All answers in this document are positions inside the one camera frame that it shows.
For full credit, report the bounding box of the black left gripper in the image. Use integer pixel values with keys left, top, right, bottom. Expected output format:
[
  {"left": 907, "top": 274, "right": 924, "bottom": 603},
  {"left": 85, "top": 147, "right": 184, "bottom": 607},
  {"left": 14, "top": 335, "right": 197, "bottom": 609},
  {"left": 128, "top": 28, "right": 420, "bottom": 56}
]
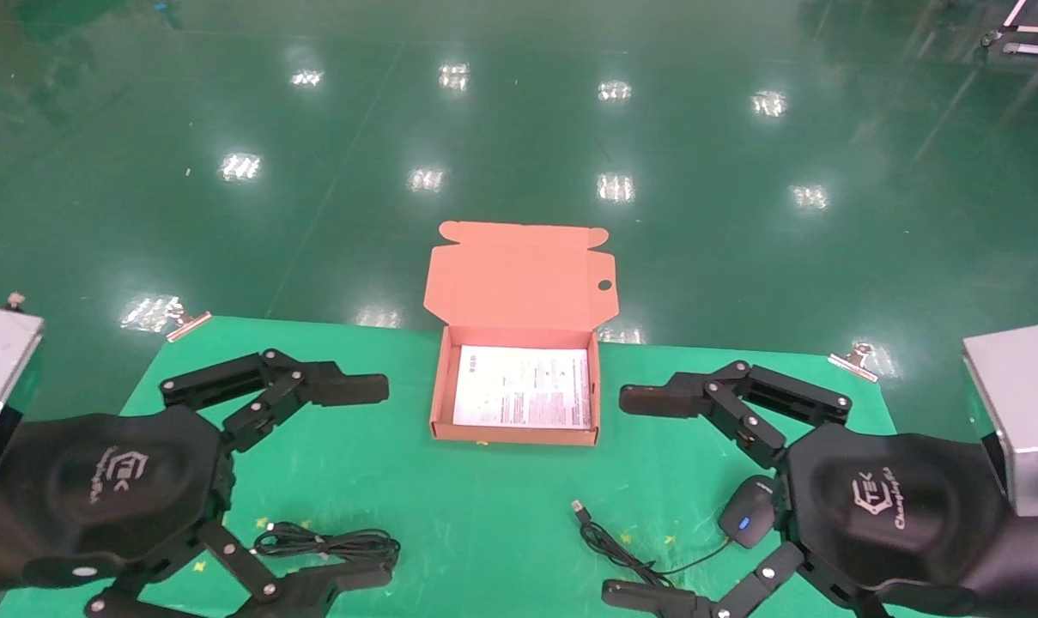
[{"left": 0, "top": 407, "right": 397, "bottom": 618}]

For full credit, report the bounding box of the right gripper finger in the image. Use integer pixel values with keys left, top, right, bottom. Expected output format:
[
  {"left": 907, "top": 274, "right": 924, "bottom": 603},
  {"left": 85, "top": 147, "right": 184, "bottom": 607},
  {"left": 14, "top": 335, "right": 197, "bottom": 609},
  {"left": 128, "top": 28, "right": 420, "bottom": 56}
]
[
  {"left": 602, "top": 541, "right": 880, "bottom": 618},
  {"left": 619, "top": 360, "right": 853, "bottom": 470}
]

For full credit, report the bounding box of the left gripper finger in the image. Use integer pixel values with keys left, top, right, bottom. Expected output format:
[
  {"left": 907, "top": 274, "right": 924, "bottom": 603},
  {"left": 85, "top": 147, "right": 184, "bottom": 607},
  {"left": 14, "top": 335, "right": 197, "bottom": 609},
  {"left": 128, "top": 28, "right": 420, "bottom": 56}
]
[{"left": 160, "top": 348, "right": 391, "bottom": 454}]

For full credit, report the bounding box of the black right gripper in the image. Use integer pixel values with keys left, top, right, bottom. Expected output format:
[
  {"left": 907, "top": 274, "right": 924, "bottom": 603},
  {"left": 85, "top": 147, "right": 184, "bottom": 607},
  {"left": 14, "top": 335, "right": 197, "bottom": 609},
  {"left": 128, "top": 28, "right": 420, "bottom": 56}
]
[{"left": 780, "top": 422, "right": 1014, "bottom": 593}]

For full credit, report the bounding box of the black data cable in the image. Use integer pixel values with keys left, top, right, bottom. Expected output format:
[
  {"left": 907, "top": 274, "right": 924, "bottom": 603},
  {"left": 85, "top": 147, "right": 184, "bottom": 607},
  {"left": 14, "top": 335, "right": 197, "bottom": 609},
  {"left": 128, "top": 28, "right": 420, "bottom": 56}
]
[{"left": 252, "top": 521, "right": 401, "bottom": 569}]

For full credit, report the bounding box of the black wired computer mouse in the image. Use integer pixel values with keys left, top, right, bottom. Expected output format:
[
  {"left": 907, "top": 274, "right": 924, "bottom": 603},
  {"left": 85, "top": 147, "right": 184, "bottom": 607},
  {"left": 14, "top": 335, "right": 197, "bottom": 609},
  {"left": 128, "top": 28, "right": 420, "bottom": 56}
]
[{"left": 570, "top": 475, "right": 777, "bottom": 589}]

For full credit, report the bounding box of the orange cardboard box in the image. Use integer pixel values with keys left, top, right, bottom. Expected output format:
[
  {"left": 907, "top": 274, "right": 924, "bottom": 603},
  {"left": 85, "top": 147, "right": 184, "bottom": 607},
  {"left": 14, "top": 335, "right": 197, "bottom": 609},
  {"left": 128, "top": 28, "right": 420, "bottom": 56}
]
[{"left": 423, "top": 221, "right": 620, "bottom": 447}]

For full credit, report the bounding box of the white printed leaflet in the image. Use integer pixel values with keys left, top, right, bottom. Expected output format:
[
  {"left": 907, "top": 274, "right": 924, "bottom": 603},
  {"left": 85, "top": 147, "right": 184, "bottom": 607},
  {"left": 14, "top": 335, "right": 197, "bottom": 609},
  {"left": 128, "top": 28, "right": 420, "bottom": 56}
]
[{"left": 452, "top": 345, "right": 592, "bottom": 430}]

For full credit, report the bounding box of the silver binder clip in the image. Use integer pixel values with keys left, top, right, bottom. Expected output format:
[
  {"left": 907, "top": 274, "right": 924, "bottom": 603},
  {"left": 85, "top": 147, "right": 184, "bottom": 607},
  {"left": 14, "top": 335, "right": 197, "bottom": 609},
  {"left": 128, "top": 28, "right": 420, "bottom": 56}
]
[
  {"left": 829, "top": 342, "right": 880, "bottom": 383},
  {"left": 165, "top": 298, "right": 212, "bottom": 342}
]

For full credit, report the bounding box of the green table mat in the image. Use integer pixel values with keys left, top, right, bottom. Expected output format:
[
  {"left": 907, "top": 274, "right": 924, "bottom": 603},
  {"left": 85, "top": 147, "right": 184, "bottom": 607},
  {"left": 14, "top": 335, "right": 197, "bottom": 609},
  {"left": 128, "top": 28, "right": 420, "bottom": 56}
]
[{"left": 0, "top": 316, "right": 923, "bottom": 618}]

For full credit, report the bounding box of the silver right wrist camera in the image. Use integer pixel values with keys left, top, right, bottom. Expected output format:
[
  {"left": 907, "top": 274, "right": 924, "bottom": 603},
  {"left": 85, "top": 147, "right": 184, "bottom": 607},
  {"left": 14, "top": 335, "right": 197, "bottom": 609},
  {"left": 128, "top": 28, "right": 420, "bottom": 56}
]
[{"left": 962, "top": 324, "right": 1038, "bottom": 518}]

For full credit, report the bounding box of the white metal cart frame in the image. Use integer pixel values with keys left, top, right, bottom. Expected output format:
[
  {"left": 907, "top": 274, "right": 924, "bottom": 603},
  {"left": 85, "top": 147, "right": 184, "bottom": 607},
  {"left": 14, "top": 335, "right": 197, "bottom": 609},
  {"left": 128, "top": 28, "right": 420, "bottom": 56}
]
[{"left": 982, "top": 0, "right": 1038, "bottom": 58}]

